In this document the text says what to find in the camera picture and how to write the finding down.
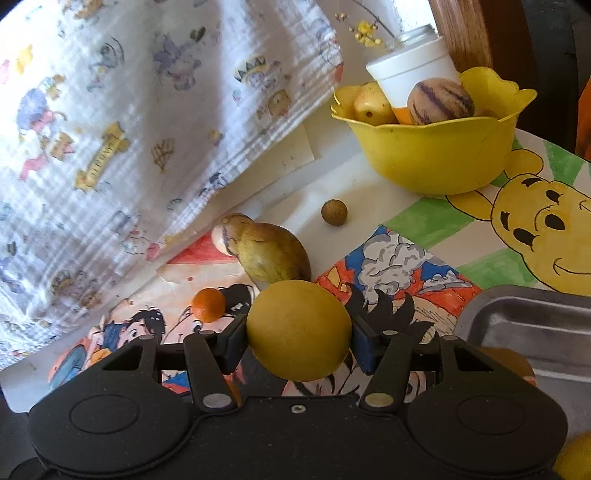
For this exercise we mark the white foam cup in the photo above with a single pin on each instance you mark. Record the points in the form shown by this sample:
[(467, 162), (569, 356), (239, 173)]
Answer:
[(411, 69)]

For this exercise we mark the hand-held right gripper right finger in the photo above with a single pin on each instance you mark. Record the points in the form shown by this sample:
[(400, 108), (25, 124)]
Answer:
[(364, 346)]

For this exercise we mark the small orange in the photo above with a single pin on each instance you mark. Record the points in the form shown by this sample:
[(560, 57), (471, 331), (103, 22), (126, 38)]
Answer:
[(209, 305)]

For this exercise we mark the wooden door frame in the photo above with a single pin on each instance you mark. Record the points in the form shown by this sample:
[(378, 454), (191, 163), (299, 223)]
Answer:
[(457, 27)]

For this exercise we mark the white printed blanket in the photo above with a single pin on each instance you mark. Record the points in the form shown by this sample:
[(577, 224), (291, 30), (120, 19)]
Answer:
[(115, 138)]

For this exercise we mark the small striped pepino melon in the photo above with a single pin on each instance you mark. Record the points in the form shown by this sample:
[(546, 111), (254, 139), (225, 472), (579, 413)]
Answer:
[(221, 240)]

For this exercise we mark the yellow fruit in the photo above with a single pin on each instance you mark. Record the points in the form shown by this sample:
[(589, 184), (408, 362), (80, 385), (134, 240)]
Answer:
[(369, 104)]

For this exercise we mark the yellow lemon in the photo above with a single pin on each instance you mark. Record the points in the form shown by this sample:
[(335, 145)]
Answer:
[(295, 330)]

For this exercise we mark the orange fruit piece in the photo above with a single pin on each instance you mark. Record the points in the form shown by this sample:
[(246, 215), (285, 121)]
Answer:
[(401, 116)]

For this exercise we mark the green guava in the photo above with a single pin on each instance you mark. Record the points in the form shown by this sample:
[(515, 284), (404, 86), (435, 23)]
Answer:
[(272, 254)]

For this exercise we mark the yellow plastic bowl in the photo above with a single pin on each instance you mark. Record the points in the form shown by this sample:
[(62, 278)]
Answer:
[(429, 152)]

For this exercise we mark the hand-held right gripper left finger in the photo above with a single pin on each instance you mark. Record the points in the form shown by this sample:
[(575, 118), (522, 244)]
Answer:
[(233, 344)]

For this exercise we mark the glass jar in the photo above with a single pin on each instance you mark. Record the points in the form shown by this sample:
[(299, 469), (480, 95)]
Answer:
[(415, 34)]

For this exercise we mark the metal tray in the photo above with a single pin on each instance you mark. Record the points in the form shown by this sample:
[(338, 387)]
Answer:
[(545, 323)]

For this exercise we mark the dark door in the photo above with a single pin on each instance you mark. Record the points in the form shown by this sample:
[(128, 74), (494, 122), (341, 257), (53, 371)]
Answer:
[(554, 46)]

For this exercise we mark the colourful cartoon poster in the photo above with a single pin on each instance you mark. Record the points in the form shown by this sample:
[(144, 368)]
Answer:
[(392, 263)]

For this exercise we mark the twig with yellow flowers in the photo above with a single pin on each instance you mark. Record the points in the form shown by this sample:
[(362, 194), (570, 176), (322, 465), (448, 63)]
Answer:
[(367, 30)]

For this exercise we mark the small brown longan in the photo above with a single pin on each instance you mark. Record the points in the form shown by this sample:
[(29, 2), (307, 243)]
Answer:
[(334, 212)]

